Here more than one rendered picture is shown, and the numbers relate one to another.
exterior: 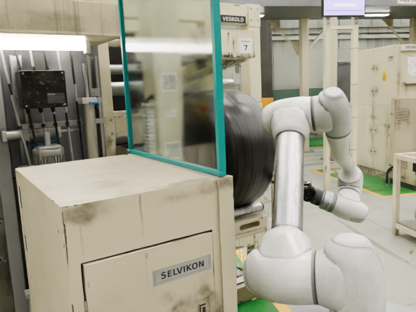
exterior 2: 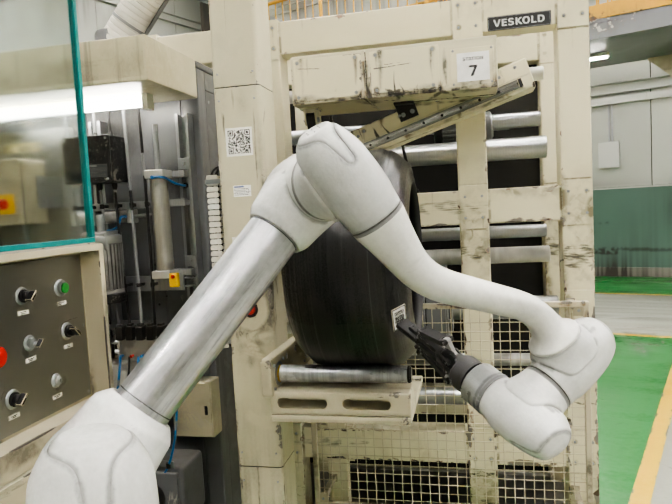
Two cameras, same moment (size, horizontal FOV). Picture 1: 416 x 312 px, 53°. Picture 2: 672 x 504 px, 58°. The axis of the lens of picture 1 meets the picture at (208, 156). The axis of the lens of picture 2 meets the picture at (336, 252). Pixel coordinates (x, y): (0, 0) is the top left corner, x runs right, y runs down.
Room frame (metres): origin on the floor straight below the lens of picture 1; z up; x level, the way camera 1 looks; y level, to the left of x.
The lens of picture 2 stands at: (0.81, -1.17, 1.32)
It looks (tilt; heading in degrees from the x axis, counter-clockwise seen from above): 4 degrees down; 45
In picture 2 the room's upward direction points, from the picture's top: 3 degrees counter-clockwise
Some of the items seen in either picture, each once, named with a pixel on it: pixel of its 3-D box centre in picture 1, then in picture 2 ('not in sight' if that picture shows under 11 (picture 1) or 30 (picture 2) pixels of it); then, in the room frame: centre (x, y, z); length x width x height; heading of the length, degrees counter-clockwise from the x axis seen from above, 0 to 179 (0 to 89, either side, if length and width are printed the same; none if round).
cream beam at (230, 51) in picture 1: (197, 45); (395, 79); (2.30, 0.03, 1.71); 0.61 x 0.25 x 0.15; 123
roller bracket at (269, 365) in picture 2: not in sight; (289, 359); (1.89, 0.13, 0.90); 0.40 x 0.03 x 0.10; 33
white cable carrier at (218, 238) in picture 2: not in sight; (222, 261); (1.76, 0.24, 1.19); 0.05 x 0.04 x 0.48; 33
